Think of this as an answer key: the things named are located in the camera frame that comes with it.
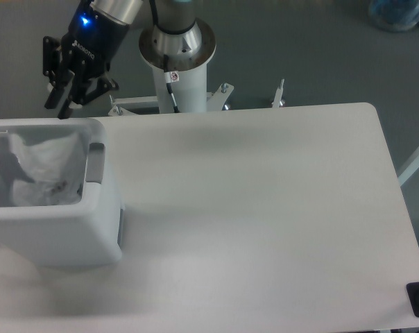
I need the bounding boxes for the white frame leg right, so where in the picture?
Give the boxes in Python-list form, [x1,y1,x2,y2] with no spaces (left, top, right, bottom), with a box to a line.
[397,146,419,187]

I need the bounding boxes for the clear plastic bag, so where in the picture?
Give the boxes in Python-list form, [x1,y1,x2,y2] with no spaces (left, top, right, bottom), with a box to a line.
[0,131,87,207]

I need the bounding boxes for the white plastic trash can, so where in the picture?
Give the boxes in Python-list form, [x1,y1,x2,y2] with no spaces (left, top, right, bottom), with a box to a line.
[0,118,124,266]

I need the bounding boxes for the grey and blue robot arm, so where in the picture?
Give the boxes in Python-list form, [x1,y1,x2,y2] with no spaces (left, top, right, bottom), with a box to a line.
[42,1,196,119]

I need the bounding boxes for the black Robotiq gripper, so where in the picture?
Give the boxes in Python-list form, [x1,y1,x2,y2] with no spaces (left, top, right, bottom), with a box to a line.
[42,1,129,119]

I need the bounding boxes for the blue plastic bag on floor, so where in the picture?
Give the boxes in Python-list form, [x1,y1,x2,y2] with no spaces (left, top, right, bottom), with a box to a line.
[368,1,419,33]

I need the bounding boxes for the white pedestal base frame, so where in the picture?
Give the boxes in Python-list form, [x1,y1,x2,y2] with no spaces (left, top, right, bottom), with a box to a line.
[107,78,287,117]

